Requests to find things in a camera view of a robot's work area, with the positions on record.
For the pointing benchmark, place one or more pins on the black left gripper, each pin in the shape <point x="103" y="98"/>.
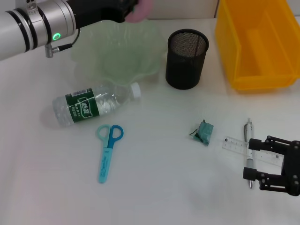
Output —
<point x="93" y="11"/>

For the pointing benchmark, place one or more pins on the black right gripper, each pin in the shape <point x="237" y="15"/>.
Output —
<point x="293" y="168"/>

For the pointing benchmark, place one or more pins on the pink toy peach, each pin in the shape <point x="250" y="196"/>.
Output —
<point x="143" y="9"/>

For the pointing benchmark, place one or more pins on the teal plastic wrapper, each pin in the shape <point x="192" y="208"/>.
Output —
<point x="204" y="132"/>

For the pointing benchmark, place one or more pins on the clear green-label water bottle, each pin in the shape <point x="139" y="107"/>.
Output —
<point x="82" y="106"/>

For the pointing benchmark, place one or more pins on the blue and teal scissors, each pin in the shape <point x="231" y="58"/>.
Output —
<point x="105" y="161"/>

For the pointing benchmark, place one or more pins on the transparent plastic ruler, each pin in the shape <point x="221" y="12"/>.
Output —
<point x="234" y="145"/>

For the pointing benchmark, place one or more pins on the silver ballpoint pen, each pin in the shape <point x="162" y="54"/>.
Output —
<point x="249" y="131"/>

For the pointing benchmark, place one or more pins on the translucent green fruit plate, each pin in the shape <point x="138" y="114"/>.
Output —
<point x="122" y="51"/>

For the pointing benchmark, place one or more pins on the black mesh pen holder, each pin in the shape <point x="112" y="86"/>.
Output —
<point x="185" y="70"/>

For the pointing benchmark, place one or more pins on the yellow plastic bin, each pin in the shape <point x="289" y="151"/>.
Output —
<point x="264" y="79"/>

